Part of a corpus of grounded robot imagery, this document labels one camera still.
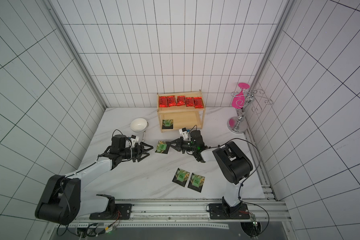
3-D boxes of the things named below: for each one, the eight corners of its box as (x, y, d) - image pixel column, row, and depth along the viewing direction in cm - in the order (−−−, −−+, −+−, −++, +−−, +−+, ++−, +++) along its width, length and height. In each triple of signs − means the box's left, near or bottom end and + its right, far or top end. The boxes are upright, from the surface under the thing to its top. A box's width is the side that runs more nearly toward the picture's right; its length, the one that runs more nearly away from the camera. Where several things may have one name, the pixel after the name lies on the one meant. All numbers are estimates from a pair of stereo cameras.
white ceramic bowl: (130, 134, 105) (128, 130, 101) (133, 122, 112) (132, 117, 108) (147, 134, 105) (145, 130, 101) (149, 122, 112) (148, 117, 108)
